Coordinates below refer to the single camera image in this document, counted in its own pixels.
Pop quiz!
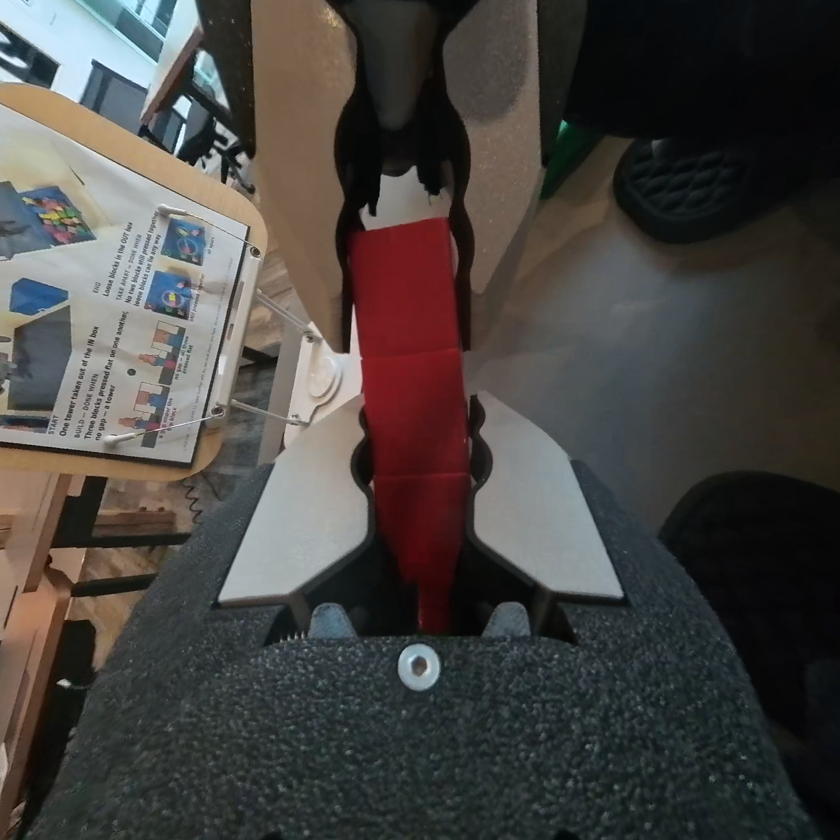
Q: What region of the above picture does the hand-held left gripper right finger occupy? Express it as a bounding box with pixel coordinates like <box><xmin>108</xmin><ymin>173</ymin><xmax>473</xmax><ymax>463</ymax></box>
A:
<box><xmin>466</xmin><ymin>392</ymin><xmax>624</xmax><ymax>605</ymax></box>

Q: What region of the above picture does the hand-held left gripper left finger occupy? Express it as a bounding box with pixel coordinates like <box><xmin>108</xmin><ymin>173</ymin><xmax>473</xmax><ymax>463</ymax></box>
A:
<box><xmin>218</xmin><ymin>395</ymin><xmax>378</xmax><ymax>636</ymax></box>

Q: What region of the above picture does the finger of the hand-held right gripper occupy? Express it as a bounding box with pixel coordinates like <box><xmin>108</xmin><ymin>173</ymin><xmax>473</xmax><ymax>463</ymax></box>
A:
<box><xmin>252</xmin><ymin>0</ymin><xmax>368</xmax><ymax>353</ymax></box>
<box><xmin>436</xmin><ymin>0</ymin><xmax>542</xmax><ymax>350</ymax></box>

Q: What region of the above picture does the green plastic bin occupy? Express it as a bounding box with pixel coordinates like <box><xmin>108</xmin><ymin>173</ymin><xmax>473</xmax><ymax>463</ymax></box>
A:
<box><xmin>543</xmin><ymin>120</ymin><xmax>601</xmax><ymax>199</ymax></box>

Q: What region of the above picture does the red block tower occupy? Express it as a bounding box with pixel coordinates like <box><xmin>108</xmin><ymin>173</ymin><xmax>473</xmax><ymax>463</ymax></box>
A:
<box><xmin>346</xmin><ymin>220</ymin><xmax>475</xmax><ymax>635</ymax></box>

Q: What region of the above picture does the person's right hand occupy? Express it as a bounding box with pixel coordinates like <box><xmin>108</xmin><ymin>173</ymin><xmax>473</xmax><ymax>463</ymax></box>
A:
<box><xmin>379</xmin><ymin>123</ymin><xmax>454</xmax><ymax>198</ymax></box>

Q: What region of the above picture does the wooden desk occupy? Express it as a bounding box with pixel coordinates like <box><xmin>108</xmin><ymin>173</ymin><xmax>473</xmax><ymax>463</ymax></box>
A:
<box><xmin>0</xmin><ymin>472</ymin><xmax>89</xmax><ymax>821</ymax></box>
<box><xmin>140</xmin><ymin>26</ymin><xmax>232</xmax><ymax>155</ymax></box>

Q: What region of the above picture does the black office chair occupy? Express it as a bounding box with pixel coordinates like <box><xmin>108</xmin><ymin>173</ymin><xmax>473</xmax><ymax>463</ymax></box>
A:
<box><xmin>176</xmin><ymin>98</ymin><xmax>258</xmax><ymax>193</ymax></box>

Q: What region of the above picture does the white poster stand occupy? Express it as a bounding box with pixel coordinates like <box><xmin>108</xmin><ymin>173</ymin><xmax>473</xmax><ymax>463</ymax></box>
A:
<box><xmin>101</xmin><ymin>203</ymin><xmax>368</xmax><ymax>460</ymax></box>

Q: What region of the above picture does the black round pad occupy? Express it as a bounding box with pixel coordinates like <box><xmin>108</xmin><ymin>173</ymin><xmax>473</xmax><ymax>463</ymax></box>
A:
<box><xmin>658</xmin><ymin>470</ymin><xmax>840</xmax><ymax>729</ymax></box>

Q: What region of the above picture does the black quilted wrist pad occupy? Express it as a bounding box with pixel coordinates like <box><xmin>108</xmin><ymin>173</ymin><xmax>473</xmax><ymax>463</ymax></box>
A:
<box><xmin>613</xmin><ymin>136</ymin><xmax>809</xmax><ymax>245</ymax></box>

